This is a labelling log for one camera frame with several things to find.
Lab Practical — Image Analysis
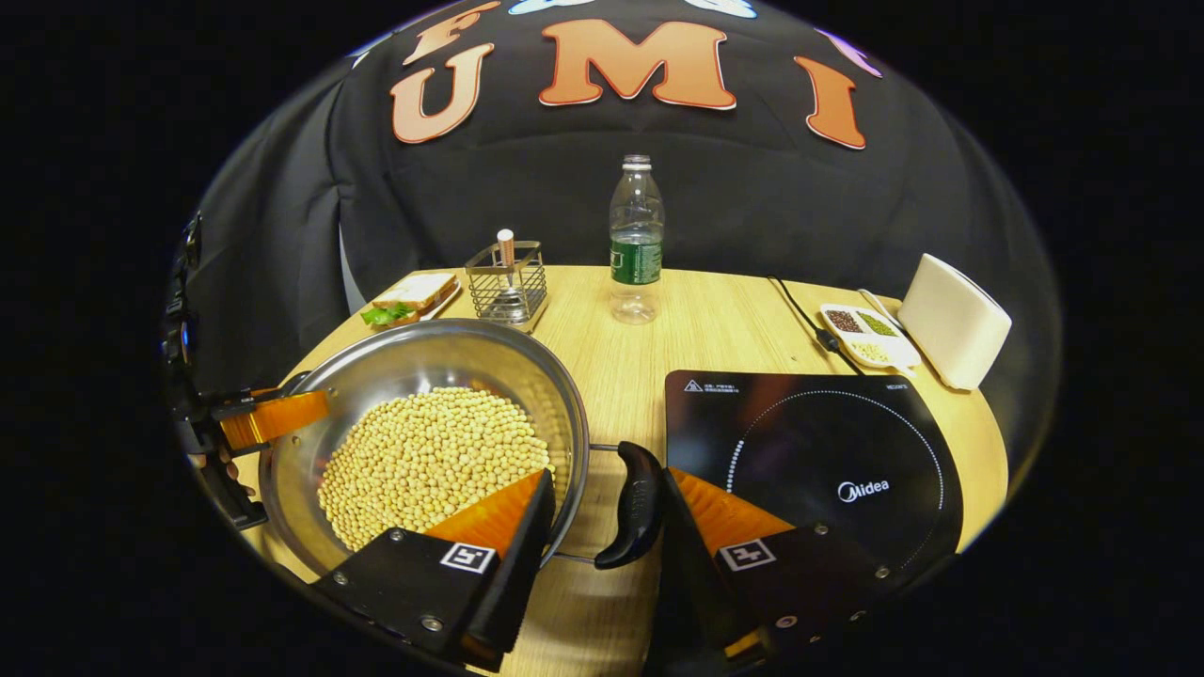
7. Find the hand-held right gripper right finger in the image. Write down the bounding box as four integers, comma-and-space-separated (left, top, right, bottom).
649, 467, 895, 673

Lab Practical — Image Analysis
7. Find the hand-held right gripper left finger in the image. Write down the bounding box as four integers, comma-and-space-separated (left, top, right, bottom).
310, 468, 558, 673

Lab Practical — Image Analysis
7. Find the pile of yellow soybeans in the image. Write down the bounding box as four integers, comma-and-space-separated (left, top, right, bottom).
317, 386, 554, 553

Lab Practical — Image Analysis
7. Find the stainless steel pot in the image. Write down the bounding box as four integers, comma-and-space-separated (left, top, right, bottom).
259, 318, 664, 579

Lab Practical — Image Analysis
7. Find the black induction cooktop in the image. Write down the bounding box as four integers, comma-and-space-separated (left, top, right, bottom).
663, 370, 965, 603

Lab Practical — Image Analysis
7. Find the sandwich with lettuce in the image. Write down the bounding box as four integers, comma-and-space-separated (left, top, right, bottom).
360, 273, 460, 328

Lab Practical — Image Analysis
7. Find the white divided bean dish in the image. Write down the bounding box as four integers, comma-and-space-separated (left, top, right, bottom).
819, 302, 923, 370

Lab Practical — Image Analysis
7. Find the clear plastic water bottle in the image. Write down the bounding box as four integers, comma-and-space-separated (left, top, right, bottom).
609, 154, 665, 325

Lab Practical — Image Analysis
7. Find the white toaster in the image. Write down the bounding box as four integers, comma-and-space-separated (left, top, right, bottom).
896, 253, 1013, 391

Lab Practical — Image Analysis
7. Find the black backdrop cloth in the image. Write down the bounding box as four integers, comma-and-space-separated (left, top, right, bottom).
169, 0, 1064, 471

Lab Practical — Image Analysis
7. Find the black power cable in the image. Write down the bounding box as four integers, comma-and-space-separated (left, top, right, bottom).
767, 275, 863, 375

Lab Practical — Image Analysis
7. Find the wooden handled spoon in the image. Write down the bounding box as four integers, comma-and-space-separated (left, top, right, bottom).
489, 228, 528, 321

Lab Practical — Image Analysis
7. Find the wire mesh utensil holder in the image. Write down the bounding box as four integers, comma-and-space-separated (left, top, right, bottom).
465, 241, 549, 332

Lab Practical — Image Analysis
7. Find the white toaster cord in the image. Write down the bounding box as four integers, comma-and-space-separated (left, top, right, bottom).
858, 288, 905, 330

